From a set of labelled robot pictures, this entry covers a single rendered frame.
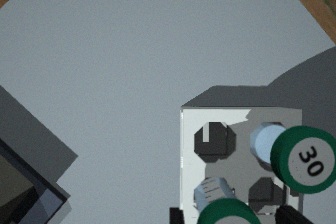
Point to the grey table surface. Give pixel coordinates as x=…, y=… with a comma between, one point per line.
x=91, y=90

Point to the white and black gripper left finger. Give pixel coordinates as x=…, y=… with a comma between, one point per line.
x=176, y=216

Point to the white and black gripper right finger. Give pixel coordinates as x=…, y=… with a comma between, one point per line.
x=286, y=214

